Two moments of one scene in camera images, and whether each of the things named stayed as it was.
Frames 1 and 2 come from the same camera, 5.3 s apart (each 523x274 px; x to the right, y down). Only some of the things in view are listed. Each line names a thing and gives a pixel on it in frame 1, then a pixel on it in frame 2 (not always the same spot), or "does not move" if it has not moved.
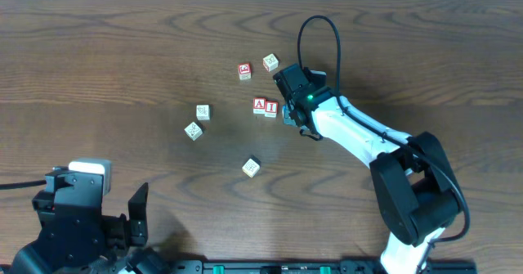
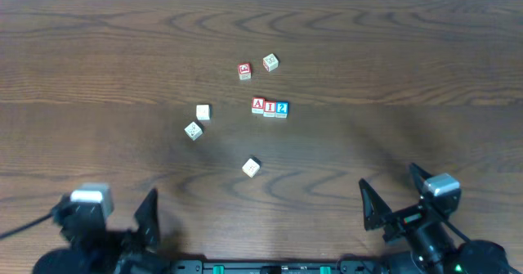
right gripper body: (287, 114) to (407, 219)
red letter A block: (259, 105) does not move
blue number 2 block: (285, 114) to (281, 109)
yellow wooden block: (203, 113) does not move
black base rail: (327, 267) does not move
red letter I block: (271, 109) does not move
